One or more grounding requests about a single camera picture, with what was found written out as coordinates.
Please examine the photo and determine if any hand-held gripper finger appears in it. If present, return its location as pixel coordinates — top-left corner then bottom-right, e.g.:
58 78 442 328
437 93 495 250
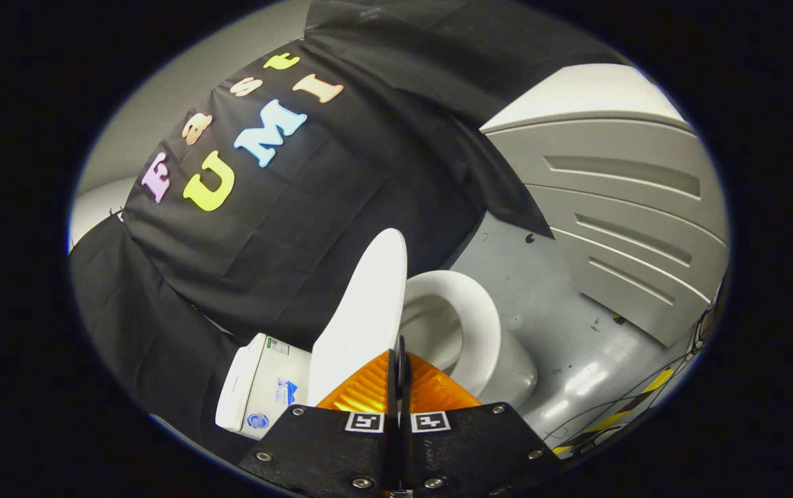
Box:
400 335 567 498
237 335 401 498

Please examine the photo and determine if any white board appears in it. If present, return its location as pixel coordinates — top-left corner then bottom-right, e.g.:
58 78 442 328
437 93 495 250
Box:
482 63 689 133

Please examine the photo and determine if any white toilet body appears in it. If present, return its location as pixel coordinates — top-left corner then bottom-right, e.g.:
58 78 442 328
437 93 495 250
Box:
215 271 539 441

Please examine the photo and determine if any grey ribbed plastic panel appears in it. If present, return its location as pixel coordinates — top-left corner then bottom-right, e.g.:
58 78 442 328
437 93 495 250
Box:
482 111 730 348

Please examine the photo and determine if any white toilet seat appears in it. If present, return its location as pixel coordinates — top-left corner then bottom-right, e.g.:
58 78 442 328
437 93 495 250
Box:
398 270 505 399

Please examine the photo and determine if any black backdrop cloth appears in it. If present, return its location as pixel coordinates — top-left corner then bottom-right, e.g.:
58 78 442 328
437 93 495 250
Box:
70 0 619 459

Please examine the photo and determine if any yellow black hazard tape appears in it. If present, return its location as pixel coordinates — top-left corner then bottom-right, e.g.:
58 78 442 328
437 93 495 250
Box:
551 367 678 457

